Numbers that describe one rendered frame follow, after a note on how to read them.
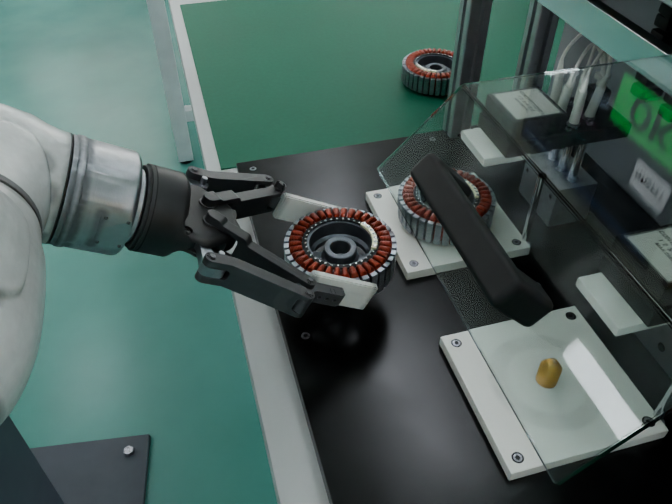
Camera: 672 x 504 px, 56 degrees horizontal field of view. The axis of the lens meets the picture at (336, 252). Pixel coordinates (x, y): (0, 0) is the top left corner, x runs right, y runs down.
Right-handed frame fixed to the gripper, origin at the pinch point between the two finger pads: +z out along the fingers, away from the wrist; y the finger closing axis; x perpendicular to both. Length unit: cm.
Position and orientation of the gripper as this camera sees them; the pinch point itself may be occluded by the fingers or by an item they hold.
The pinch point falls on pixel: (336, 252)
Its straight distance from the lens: 63.1
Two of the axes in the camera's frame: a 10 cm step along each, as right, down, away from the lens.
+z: 8.4, 1.9, 5.1
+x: 4.7, -7.3, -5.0
